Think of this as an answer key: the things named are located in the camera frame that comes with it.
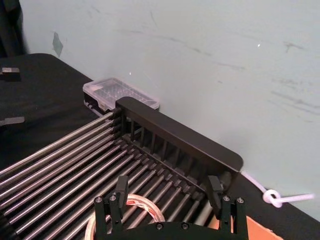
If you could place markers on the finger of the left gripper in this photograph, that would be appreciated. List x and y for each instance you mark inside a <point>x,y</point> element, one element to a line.
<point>12,121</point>
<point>10,73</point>

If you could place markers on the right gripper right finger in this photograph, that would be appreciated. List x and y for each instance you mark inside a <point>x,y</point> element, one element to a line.
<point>230,215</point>

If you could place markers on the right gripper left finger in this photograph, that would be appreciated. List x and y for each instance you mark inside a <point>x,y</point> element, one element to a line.
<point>110,215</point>

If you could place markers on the white tape roll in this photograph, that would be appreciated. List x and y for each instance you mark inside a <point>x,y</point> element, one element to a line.
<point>143,200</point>

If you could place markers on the shallow brown cardboard tray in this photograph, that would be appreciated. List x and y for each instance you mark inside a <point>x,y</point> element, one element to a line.
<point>257,230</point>

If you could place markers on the dark hanging fabric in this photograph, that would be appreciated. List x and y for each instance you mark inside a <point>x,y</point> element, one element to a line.
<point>10,25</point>

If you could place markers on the black rack with steel bars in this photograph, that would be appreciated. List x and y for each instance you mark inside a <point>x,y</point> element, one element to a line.
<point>175,130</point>

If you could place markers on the clear plastic case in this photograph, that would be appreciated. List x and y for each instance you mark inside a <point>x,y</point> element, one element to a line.
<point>112,90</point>

